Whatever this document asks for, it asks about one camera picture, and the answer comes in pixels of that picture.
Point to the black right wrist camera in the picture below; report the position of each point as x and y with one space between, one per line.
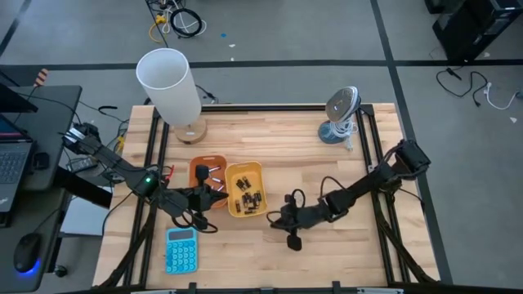
294 243

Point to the black round caster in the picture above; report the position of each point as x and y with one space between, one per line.
60 270

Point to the small black desk device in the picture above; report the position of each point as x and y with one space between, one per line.
41 160

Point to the yellow plastic bin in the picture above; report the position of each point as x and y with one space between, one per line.
235 171

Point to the black computer mouse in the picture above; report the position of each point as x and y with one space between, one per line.
26 249

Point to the orange black striped tape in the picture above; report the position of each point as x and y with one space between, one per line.
41 77

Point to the orange plastic bin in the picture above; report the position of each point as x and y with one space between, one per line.
196 161

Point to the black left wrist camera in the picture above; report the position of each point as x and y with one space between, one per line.
201 172

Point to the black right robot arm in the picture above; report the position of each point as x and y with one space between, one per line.
376 179

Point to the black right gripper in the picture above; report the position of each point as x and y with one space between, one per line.
304 216

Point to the black laptop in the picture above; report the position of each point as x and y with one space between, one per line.
12 163

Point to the blue calculator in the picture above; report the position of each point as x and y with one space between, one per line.
181 253

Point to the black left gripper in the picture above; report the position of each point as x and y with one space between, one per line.
196 200

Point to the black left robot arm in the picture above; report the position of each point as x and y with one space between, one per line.
122 167

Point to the black aluminium table frame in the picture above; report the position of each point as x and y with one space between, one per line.
261 107

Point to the white shade wooden base lamp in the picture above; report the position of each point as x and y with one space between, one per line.
167 81

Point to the white and blue steam iron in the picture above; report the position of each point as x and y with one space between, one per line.
341 102

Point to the black desk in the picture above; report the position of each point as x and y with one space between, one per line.
53 106

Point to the silver black battery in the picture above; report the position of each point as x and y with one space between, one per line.
220 188
217 179
214 168

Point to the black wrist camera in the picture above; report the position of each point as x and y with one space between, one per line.
294 243
201 172

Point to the black cabinet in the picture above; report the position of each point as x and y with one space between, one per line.
474 24

